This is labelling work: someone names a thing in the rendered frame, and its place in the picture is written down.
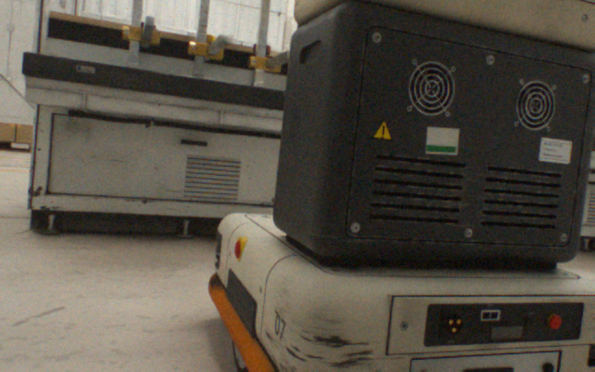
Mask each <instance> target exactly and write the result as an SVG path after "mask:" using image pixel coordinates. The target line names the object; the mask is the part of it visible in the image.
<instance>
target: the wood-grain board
mask: <svg viewBox="0 0 595 372"><path fill-rule="evenodd" d="M49 18H50V19H52V20H63V21H68V23H74V24H80V25H86V26H92V27H99V28H103V29H109V30H116V31H121V32H122V31H123V26H127V27H129V26H131V25H128V24H122V23H116V22H111V21H105V20H101V19H94V18H89V17H83V16H77V15H71V14H66V13H60V12H55V11H49ZM159 31H160V38H162V39H167V40H173V41H179V42H185V43H190V42H196V40H197V37H195V36H189V35H184V34H177V33H168V32H162V30H159ZM223 49H225V50H230V51H236V52H243V53H248V54H254V55H256V53H253V48H252V47H251V46H239V45H235V44H229V42H228V44H227V45H226V46H225V47H224V48H223ZM280 53H282V52H279V51H273V50H272V51H271V52H270V54H269V55H265V58H274V56H276V55H278V54H280Z"/></svg>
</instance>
